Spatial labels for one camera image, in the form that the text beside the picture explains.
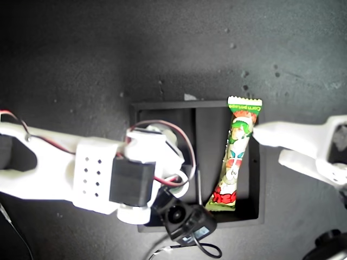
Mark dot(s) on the green red snack bar wrapper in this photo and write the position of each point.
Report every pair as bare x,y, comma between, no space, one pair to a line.
236,151

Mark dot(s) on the black compartment tray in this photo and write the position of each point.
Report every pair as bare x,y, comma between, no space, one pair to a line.
254,176

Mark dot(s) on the small white paper scrap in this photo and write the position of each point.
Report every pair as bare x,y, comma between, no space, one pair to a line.
189,96

